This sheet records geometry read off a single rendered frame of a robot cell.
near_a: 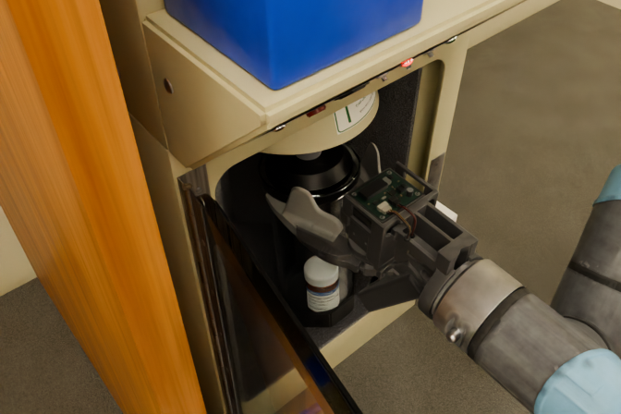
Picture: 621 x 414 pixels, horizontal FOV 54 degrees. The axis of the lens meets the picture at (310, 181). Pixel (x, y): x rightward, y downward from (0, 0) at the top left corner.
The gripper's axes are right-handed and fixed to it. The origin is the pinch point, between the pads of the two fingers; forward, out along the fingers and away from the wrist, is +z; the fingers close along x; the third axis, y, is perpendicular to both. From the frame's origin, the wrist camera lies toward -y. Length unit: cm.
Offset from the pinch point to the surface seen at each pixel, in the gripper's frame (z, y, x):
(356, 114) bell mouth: -4.8, 11.5, -1.3
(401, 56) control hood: -17.9, 28.7, 9.2
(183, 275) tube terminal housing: -4.6, 3.4, 18.1
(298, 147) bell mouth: -3.9, 10.3, 4.9
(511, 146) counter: 5, -28, -53
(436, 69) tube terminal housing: -4.1, 10.9, -13.2
